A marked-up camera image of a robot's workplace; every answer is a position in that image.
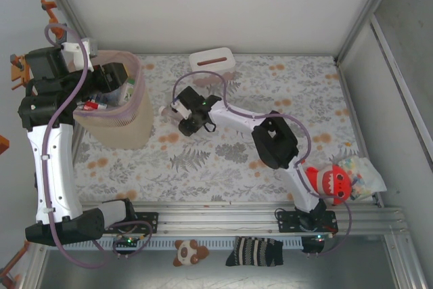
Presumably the clear pinkish bottle white cap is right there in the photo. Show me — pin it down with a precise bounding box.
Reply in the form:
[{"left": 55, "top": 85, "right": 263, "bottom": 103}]
[{"left": 158, "top": 106, "right": 185, "bottom": 126}]

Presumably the clear bottle red label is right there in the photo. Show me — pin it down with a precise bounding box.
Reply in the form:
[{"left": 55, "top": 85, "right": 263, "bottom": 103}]
[{"left": 83, "top": 99, "right": 109, "bottom": 111}]

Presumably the beige mesh bin pink bag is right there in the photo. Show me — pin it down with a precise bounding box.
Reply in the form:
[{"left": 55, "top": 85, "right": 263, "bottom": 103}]
[{"left": 72, "top": 50, "right": 154, "bottom": 150}]

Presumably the white pink tissue box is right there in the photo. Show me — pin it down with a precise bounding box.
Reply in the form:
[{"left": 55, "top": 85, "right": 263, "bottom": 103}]
[{"left": 188, "top": 46, "right": 237, "bottom": 87}]

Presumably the brown white panda plush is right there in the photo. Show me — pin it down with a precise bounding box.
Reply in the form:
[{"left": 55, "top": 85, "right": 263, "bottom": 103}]
[{"left": 173, "top": 239, "right": 210, "bottom": 267}]

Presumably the red shark plush toy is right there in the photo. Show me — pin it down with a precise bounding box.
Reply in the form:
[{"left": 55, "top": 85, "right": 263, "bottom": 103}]
[{"left": 305, "top": 163, "right": 355, "bottom": 207}]

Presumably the black controller board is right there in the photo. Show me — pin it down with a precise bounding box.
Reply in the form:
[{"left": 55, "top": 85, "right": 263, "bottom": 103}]
[
  {"left": 300, "top": 234, "right": 326, "bottom": 254},
  {"left": 113, "top": 236, "right": 141, "bottom": 249}
]

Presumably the black white striped sock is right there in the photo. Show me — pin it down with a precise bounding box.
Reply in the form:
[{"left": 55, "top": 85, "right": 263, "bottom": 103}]
[{"left": 225, "top": 236, "right": 284, "bottom": 267}]

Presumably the white printed soft pack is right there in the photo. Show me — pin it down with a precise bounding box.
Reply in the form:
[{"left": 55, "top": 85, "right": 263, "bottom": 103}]
[{"left": 333, "top": 154, "right": 387, "bottom": 202}]

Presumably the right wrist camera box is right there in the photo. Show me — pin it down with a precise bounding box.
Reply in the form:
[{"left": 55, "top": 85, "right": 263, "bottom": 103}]
[{"left": 170, "top": 97, "right": 191, "bottom": 120}]

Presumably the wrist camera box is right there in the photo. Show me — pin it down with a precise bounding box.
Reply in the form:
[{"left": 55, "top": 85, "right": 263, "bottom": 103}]
[
  {"left": 55, "top": 37, "right": 99, "bottom": 73},
  {"left": 170, "top": 97, "right": 191, "bottom": 120}
]

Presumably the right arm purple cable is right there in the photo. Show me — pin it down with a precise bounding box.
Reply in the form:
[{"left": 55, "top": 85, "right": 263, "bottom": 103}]
[{"left": 170, "top": 70, "right": 352, "bottom": 259}]

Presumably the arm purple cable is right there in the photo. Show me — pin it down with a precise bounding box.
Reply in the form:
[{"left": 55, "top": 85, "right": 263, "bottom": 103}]
[
  {"left": 43, "top": 23, "right": 152, "bottom": 268},
  {"left": 170, "top": 70, "right": 352, "bottom": 259}
]

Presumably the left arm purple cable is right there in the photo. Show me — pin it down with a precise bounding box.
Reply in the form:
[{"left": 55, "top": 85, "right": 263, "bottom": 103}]
[{"left": 43, "top": 23, "right": 152, "bottom": 268}]

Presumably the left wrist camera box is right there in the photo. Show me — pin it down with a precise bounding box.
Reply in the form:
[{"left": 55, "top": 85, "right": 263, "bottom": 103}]
[{"left": 55, "top": 37, "right": 99, "bottom": 73}]

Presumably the aluminium front rail base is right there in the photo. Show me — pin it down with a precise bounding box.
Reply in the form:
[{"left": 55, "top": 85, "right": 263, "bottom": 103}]
[{"left": 32, "top": 202, "right": 411, "bottom": 236}]

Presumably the white slotted cable duct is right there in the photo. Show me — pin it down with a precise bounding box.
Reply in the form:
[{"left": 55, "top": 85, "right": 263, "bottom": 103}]
[{"left": 47, "top": 236, "right": 305, "bottom": 250}]

